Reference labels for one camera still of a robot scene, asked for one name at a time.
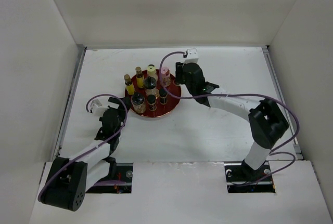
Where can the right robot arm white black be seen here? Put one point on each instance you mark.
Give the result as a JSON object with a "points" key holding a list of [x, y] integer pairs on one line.
{"points": [[266, 120]]}

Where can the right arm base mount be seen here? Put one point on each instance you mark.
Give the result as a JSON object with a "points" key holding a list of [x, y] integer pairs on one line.
{"points": [[238, 182]]}

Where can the black cap spice jar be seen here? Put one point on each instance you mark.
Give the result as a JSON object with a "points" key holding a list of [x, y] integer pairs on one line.
{"points": [[163, 95], [152, 102], [176, 83]]}

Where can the yellow label bottle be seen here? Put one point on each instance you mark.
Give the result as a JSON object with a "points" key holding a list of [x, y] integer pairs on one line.
{"points": [[139, 77], [129, 85]]}

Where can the dark lid nut jar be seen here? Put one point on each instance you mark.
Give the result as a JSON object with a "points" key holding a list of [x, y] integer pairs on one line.
{"points": [[138, 103]]}

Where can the yellow label bottle front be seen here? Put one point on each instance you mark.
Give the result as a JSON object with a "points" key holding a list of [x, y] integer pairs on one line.
{"points": [[129, 85]]}

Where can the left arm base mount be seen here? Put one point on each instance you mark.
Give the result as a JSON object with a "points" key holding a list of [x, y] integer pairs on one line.
{"points": [[118, 180]]}

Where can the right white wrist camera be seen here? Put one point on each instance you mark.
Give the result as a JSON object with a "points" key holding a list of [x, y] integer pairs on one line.
{"points": [[191, 56]]}

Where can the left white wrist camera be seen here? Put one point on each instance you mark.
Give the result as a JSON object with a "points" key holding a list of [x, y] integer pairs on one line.
{"points": [[96, 108]]}

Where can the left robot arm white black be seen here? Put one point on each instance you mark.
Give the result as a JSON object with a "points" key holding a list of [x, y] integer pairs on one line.
{"points": [[70, 177]]}

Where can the black grinder top jar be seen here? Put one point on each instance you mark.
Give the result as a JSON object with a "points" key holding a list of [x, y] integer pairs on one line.
{"points": [[150, 86]]}

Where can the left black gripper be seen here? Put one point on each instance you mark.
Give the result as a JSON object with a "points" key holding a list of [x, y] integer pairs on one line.
{"points": [[120, 108]]}

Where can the cream squeeze bottle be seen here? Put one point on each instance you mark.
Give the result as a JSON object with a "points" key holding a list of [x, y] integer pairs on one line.
{"points": [[152, 72]]}

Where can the red round tray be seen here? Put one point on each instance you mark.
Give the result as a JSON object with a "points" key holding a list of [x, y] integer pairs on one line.
{"points": [[161, 109]]}

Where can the pink lid spice jar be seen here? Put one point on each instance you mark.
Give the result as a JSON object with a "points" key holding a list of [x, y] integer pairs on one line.
{"points": [[165, 80]]}

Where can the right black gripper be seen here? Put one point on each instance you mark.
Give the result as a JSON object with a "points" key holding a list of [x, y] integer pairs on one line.
{"points": [[179, 71]]}

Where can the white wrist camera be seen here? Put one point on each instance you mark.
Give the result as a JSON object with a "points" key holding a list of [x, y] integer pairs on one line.
{"points": [[191, 56], [96, 108]]}

